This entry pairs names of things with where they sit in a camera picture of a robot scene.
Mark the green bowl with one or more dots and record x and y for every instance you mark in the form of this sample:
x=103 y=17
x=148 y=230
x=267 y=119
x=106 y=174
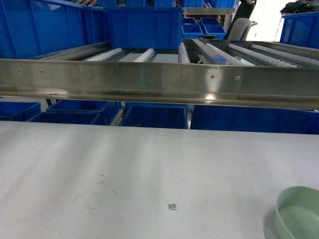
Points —
x=297 y=213

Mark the blue bin lower centre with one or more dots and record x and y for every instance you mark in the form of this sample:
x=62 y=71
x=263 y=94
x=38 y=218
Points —
x=157 y=115

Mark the small QR code sticker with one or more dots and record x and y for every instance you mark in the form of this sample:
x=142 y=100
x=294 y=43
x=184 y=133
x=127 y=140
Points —
x=173 y=206

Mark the blue bin lower right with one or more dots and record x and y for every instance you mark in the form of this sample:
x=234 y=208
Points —
x=255 y=119

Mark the blue bin lower left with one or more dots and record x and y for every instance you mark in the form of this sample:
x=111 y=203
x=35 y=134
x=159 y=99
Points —
x=80 y=112

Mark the small blue bin background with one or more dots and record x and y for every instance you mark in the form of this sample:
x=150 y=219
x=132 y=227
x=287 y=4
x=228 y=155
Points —
x=211 y=26
x=190 y=29

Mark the large blue bin centre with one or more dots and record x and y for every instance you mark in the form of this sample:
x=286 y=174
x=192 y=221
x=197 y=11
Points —
x=145 y=27

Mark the large blue bin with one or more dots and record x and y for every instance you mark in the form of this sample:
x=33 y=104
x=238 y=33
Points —
x=145 y=27
x=36 y=27

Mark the small blue bin background right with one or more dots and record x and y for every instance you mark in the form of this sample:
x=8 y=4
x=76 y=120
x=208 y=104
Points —
x=211 y=26

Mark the grey office chair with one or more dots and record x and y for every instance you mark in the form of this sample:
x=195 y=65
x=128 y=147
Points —
x=238 y=30

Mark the large blue bin left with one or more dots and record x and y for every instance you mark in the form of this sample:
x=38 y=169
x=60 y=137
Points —
x=36 y=27

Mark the blue bin far right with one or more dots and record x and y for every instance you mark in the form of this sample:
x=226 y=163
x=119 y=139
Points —
x=301 y=29

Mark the steel flow rack frame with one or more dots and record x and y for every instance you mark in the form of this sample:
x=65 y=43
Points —
x=208 y=72

